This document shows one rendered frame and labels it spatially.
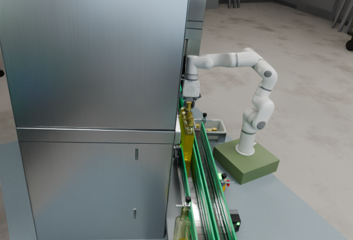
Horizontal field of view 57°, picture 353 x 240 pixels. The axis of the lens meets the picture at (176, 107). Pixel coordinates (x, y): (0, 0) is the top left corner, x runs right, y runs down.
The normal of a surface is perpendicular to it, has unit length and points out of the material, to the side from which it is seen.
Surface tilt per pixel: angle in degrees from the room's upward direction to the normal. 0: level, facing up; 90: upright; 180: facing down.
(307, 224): 0
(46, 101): 90
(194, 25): 90
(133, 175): 90
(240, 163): 1
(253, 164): 1
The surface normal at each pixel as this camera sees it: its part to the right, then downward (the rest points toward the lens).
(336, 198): 0.09, -0.86
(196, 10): 0.09, 0.51
